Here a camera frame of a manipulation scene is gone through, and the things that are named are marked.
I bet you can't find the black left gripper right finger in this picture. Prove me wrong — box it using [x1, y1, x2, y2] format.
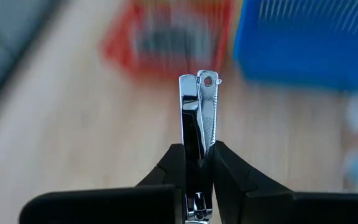
[211, 140, 358, 224]

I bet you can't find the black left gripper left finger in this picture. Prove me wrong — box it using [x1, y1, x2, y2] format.
[19, 142, 188, 224]

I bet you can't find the silver nail clipper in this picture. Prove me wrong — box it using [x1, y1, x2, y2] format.
[178, 70, 223, 224]

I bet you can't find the red plastic basket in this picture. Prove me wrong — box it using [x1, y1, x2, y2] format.
[99, 0, 236, 80]

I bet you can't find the blue plastic basket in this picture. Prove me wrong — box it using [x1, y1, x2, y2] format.
[233, 0, 358, 91]

